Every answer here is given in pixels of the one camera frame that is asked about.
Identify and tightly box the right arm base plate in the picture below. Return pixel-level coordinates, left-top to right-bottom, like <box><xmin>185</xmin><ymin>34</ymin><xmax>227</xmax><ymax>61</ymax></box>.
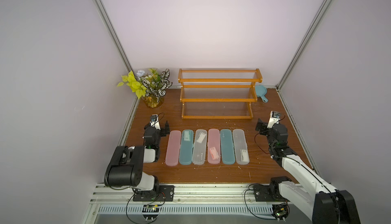
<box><xmin>252</xmin><ymin>184</ymin><xmax>287</xmax><ymax>202</ymax></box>

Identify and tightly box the long teal pencil case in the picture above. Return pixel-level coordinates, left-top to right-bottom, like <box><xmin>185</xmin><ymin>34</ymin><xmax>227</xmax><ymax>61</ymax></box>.
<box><xmin>179</xmin><ymin>129</ymin><xmax>194</xmax><ymax>166</ymax></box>

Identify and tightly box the short pink pencil case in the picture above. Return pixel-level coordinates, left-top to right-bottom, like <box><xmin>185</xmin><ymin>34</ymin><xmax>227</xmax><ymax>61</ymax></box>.
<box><xmin>207</xmin><ymin>129</ymin><xmax>221</xmax><ymax>164</ymax></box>

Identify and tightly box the orange wooden three-tier shelf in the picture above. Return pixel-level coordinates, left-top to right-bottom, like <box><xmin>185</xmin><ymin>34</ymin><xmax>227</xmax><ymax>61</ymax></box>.
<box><xmin>178</xmin><ymin>69</ymin><xmax>263</xmax><ymax>120</ymax></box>

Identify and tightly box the long pink pencil case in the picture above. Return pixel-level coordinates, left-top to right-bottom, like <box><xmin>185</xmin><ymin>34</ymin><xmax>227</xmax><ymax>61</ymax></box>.
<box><xmin>165</xmin><ymin>130</ymin><xmax>182</xmax><ymax>167</ymax></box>

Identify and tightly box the circuit board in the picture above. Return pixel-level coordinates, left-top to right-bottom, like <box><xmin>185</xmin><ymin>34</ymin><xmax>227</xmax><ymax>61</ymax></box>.
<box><xmin>142</xmin><ymin>204</ymin><xmax>161</xmax><ymax>223</ymax></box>
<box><xmin>271</xmin><ymin>203</ymin><xmax>290</xmax><ymax>222</ymax></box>

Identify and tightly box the left circuit board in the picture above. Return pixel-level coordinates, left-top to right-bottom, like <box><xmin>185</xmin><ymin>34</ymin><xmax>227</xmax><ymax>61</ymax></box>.
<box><xmin>142</xmin><ymin>204</ymin><xmax>161</xmax><ymax>223</ymax></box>

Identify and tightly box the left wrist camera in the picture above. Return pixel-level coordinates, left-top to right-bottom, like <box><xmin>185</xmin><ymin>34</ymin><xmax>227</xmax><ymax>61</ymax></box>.
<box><xmin>149</xmin><ymin>114</ymin><xmax>160</xmax><ymax>130</ymax></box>

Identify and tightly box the long clear white pencil case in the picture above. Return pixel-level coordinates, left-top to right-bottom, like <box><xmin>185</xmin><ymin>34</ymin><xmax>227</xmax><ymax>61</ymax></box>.
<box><xmin>192</xmin><ymin>129</ymin><xmax>207</xmax><ymax>165</ymax></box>

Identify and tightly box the short clear white pencil case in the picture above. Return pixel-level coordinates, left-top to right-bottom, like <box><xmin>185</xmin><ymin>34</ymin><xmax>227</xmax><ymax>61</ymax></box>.
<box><xmin>232</xmin><ymin>129</ymin><xmax>249</xmax><ymax>165</ymax></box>

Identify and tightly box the short teal pencil case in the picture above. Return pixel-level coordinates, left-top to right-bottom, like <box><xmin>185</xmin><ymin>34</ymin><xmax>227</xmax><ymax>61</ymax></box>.
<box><xmin>220</xmin><ymin>129</ymin><xmax>236</xmax><ymax>165</ymax></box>

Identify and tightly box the right circuit board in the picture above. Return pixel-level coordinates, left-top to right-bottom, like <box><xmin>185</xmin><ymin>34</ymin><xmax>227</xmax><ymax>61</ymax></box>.
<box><xmin>271</xmin><ymin>203</ymin><xmax>290</xmax><ymax>222</ymax></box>

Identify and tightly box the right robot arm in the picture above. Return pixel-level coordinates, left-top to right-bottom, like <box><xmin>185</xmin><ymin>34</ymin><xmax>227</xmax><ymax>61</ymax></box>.
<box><xmin>256</xmin><ymin>118</ymin><xmax>360</xmax><ymax>224</ymax></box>

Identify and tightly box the aluminium rail frame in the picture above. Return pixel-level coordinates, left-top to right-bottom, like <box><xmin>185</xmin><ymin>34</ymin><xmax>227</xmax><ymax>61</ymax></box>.
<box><xmin>83</xmin><ymin>184</ymin><xmax>300</xmax><ymax>223</ymax></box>

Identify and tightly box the potted plant in glass vase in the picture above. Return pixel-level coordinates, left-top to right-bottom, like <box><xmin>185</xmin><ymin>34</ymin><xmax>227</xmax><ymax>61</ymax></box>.
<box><xmin>117</xmin><ymin>69</ymin><xmax>173</xmax><ymax>108</ymax></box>

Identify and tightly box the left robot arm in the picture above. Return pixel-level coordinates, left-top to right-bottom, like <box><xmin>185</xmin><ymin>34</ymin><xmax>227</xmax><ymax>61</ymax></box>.
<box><xmin>104</xmin><ymin>120</ymin><xmax>170</xmax><ymax>193</ymax></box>

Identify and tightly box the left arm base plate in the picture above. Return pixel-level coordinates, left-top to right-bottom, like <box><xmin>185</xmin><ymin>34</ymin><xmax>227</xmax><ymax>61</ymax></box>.
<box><xmin>132</xmin><ymin>185</ymin><xmax>175</xmax><ymax>202</ymax></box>

